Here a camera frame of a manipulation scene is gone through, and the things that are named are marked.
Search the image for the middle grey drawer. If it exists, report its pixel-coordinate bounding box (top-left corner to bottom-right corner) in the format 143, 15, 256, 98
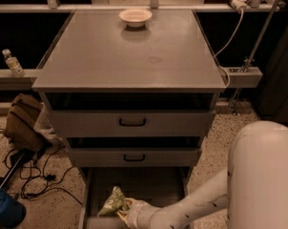
67, 148, 201, 167

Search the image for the bottom open grey drawer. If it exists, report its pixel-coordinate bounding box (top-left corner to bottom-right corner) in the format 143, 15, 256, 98
78, 167, 187, 229

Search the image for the metal tripod pole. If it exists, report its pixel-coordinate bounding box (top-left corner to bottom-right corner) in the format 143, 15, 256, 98
229, 0, 280, 115

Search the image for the white bowl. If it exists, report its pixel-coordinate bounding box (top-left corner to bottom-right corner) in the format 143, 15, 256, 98
119, 9, 153, 28

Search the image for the blue vacuum cleaner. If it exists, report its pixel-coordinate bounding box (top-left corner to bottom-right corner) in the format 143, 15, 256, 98
0, 153, 26, 229

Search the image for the brown bag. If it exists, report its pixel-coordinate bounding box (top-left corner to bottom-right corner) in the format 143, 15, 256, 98
4, 94, 51, 153

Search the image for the clear plastic bottle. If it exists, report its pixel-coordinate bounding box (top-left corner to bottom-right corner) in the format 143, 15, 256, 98
2, 49, 25, 77

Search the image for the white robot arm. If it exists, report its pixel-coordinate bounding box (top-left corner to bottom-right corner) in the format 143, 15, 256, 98
125, 121, 288, 229

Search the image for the top grey drawer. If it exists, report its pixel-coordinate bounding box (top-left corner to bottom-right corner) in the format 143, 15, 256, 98
48, 111, 216, 137

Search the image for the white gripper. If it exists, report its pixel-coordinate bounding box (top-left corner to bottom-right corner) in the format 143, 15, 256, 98
117, 198, 158, 229

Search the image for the grey drawer cabinet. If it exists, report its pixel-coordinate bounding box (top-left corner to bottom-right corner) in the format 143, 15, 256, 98
31, 9, 228, 229

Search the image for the green jalapeno chip bag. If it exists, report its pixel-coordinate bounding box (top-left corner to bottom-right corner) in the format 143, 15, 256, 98
97, 186, 130, 217

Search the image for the white power cable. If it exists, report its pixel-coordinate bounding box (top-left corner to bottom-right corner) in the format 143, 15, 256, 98
213, 7, 245, 89

